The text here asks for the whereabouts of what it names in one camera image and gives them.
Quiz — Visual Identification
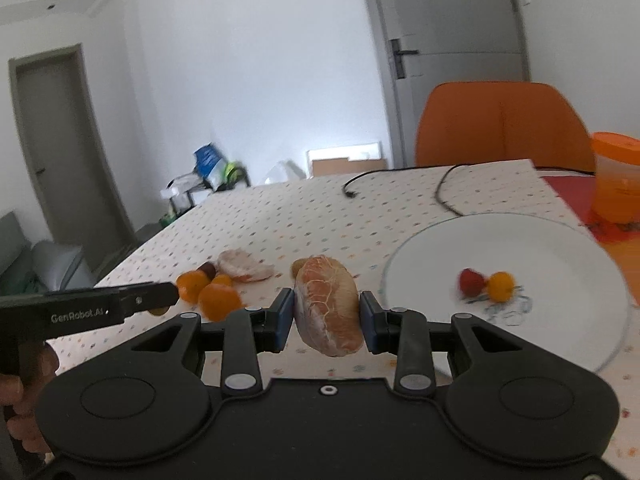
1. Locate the blue and white bag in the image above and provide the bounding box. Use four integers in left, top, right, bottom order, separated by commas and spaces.
192, 143, 227, 192

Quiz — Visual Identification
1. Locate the red cherry tomato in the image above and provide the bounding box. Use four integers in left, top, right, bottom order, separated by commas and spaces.
458, 268, 487, 297

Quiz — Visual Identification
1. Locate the grey sofa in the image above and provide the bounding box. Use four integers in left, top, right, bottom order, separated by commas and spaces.
0, 210, 97, 297

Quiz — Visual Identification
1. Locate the white round plate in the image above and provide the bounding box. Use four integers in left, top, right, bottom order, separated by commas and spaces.
382, 212, 632, 376

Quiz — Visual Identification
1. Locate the orange chair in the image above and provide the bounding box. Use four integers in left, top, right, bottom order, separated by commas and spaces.
414, 81, 597, 169

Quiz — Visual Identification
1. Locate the grey door with handle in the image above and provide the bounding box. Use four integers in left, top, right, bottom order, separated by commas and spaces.
357, 0, 532, 169

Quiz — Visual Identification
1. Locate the thin black cable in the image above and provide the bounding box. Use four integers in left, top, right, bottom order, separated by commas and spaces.
534, 166, 597, 176

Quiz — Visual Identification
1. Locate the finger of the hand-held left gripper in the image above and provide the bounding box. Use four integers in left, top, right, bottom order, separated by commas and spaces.
117, 282, 180, 320

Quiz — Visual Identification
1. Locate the black door handle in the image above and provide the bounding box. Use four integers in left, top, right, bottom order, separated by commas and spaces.
388, 38, 420, 80

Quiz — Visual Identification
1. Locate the black rack with green item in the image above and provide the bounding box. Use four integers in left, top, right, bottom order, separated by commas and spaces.
159, 159, 252, 226

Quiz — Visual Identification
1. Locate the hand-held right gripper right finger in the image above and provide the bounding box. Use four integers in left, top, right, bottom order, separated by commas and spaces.
359, 290, 523, 396

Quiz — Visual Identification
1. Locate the person's left hand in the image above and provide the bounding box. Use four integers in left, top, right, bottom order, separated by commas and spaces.
0, 344, 57, 463

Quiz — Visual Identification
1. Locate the peeled pomelo segment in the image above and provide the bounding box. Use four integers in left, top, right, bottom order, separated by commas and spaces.
217, 249, 276, 284
292, 255, 365, 359

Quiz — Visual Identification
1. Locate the red printed table mat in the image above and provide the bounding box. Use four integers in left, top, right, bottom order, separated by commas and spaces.
537, 170, 640, 307

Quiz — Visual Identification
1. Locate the orange-lid plastic jar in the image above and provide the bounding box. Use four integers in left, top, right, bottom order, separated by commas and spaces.
589, 131, 640, 225

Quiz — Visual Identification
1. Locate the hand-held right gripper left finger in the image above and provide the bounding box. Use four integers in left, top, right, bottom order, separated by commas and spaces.
131, 287, 295, 397

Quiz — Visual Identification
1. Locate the plain grey door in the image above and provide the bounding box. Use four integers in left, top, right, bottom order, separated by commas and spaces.
8, 43, 137, 257

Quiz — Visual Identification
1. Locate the clear plastic bag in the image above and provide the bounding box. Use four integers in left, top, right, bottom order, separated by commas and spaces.
264, 159, 306, 184

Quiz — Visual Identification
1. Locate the orange mandarin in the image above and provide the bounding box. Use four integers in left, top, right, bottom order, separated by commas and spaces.
198, 283, 244, 324
177, 270, 209, 304

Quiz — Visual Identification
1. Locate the dotted white tablecloth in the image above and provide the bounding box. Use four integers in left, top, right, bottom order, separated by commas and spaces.
44, 158, 640, 463

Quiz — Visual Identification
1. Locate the black cable with plug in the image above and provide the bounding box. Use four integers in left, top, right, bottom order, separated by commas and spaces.
341, 162, 475, 217

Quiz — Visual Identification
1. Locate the yellow cherry tomato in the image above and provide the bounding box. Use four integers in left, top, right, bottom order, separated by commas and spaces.
487, 271, 516, 303

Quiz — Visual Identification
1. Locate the white framed board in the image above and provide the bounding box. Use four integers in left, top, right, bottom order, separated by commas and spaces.
305, 142, 389, 179

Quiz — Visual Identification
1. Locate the cardboard box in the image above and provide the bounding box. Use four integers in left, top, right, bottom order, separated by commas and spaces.
310, 157, 389, 177

